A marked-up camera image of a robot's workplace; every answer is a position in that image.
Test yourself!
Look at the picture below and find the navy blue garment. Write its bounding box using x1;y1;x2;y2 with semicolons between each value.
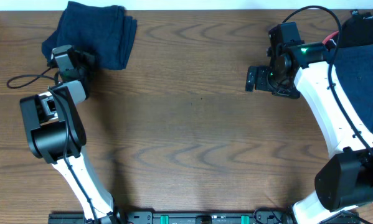
334;44;373;134
41;1;137;70

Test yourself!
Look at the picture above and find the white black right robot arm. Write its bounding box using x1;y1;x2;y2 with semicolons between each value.
281;43;373;223

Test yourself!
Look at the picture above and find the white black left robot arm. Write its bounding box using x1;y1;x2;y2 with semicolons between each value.
20;45;126;223

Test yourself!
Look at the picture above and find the pink red garment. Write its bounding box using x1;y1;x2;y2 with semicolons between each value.
322;31;339;44

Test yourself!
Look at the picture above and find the black garment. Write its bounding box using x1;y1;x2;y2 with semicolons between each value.
339;9;373;48

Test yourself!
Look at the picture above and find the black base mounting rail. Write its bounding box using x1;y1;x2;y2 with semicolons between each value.
47;210;366;224

